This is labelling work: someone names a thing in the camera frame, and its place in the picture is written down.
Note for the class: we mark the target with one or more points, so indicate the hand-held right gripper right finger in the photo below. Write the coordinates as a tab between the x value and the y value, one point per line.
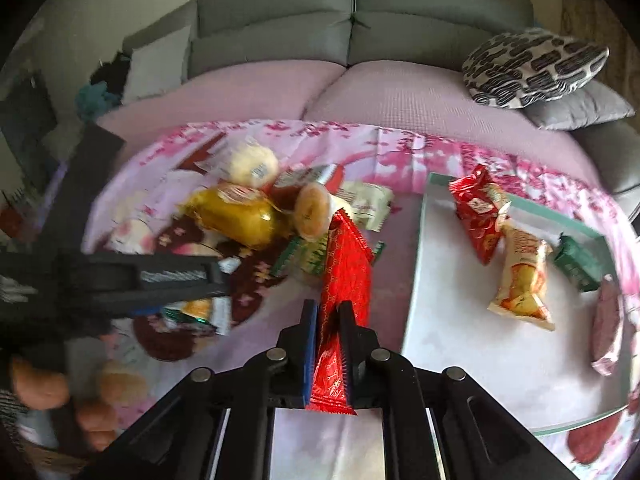
362	360

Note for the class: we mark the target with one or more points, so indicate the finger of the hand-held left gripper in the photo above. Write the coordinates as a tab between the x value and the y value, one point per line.
165	299
175	276

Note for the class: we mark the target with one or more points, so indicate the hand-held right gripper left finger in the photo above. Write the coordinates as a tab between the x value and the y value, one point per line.
309	345

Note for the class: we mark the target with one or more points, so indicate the white and green snack packet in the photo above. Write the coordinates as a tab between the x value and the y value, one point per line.
205	315

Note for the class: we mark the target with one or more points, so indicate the long red snack packet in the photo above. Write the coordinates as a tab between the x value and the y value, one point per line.
345	270

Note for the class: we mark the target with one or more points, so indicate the green striped snack packet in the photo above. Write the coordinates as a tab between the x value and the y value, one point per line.
302	260

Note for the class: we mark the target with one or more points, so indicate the golden cake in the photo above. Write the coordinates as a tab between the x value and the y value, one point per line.
240	215

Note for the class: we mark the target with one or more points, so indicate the teal shallow cardboard box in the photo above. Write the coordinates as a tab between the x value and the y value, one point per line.
475	360

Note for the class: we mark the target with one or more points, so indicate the pudding cup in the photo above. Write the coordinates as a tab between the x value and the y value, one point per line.
312	210

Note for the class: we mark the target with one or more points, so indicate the round bread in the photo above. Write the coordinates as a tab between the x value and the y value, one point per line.
252	162

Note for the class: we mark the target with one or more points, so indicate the cream white snack packet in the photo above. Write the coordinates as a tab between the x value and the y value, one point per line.
367	202

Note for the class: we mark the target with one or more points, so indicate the dark red and white packet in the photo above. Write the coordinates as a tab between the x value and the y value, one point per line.
300	177

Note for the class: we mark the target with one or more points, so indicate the yellow and white snack packet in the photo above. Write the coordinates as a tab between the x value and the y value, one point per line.
522	280

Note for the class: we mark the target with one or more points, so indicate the red cartoon snack packet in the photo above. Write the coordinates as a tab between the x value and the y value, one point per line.
477	210

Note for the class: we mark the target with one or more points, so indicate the pink snack packet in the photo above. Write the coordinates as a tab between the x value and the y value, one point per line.
606	325

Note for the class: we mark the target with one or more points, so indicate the person's left hand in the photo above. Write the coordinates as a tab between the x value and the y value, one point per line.
40	385

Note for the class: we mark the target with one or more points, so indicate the teal cloth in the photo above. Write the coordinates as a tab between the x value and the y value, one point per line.
95	102

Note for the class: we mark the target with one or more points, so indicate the dark clothing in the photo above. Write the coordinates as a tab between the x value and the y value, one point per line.
112	75

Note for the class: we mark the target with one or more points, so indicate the light grey pillow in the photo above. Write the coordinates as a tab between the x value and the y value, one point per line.
155	65

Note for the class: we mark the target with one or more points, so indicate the pink sofa cover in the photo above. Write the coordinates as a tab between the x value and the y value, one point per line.
390	95

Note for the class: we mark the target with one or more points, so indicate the black and white patterned pillow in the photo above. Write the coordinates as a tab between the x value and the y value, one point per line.
535	65

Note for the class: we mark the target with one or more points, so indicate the grey sofa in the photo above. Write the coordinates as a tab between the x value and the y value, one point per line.
400	15

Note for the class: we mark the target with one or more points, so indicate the brown patterned curtain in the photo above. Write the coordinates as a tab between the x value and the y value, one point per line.
592	7

